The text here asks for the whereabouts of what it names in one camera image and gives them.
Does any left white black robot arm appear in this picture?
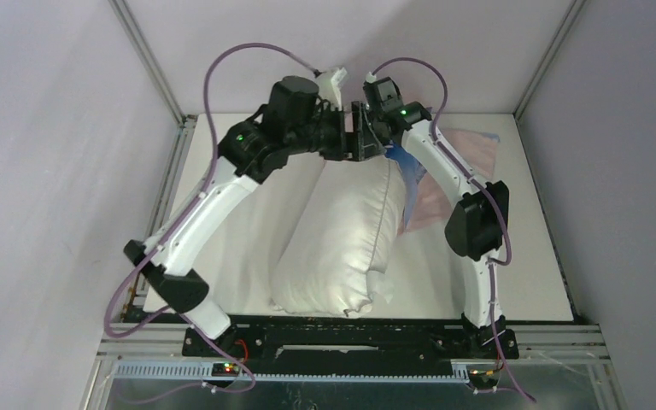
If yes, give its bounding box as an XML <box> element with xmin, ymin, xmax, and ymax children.
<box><xmin>123</xmin><ymin>70</ymin><xmax>348</xmax><ymax>356</ymax></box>

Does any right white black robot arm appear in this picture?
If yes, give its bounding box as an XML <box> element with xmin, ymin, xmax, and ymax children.
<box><xmin>351</xmin><ymin>73</ymin><xmax>509</xmax><ymax>357</ymax></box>

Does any pink and blue pillowcase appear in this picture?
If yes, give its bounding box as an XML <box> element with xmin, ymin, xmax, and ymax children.
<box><xmin>386</xmin><ymin>128</ymin><xmax>500</xmax><ymax>234</ymax></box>

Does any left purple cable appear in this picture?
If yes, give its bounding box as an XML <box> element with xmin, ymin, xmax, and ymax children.
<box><xmin>103</xmin><ymin>41</ymin><xmax>321</xmax><ymax>407</ymax></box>

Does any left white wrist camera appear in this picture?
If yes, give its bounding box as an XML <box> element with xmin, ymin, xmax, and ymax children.
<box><xmin>315</xmin><ymin>67</ymin><xmax>348</xmax><ymax>111</ymax></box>

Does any grey slotted cable duct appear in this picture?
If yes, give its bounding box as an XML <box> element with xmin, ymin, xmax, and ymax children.
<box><xmin>114</xmin><ymin>361</ymin><xmax>472</xmax><ymax>384</ymax></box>

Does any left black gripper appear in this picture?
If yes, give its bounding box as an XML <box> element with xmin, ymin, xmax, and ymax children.
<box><xmin>285</xmin><ymin>101</ymin><xmax>384</xmax><ymax>161</ymax></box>

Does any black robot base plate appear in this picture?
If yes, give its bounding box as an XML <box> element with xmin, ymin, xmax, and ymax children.
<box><xmin>182</xmin><ymin>315</ymin><xmax>519</xmax><ymax>378</ymax></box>

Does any right aluminium frame post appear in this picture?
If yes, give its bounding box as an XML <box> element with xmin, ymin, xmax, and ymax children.
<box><xmin>513</xmin><ymin>0</ymin><xmax>588</xmax><ymax>122</ymax></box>

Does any aluminium frame post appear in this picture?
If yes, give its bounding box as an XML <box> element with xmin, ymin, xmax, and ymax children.
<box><xmin>513</xmin><ymin>0</ymin><xmax>588</xmax><ymax>122</ymax></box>
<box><xmin>107</xmin><ymin>0</ymin><xmax>199</xmax><ymax>126</ymax></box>

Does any left aluminium frame post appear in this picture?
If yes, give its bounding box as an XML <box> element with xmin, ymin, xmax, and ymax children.
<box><xmin>107</xmin><ymin>0</ymin><xmax>199</xmax><ymax>126</ymax></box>

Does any white pillow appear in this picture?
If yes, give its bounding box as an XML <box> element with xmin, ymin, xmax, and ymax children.
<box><xmin>270</xmin><ymin>156</ymin><xmax>406</xmax><ymax>318</ymax></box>

